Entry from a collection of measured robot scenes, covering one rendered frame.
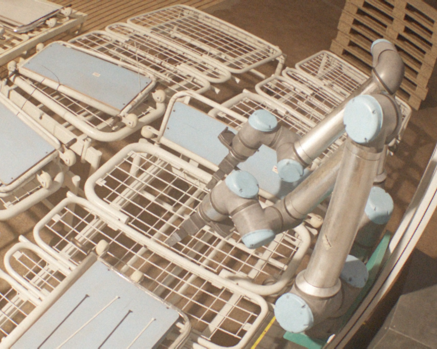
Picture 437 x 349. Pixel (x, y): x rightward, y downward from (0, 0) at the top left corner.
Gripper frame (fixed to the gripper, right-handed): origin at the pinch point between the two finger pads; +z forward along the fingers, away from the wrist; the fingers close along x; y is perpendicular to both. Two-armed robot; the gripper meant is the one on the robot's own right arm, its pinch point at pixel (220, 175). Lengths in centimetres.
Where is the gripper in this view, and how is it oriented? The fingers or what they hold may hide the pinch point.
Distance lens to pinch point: 255.6
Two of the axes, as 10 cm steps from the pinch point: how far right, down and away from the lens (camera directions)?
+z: -4.4, 5.8, 6.9
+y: 7.5, 6.6, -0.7
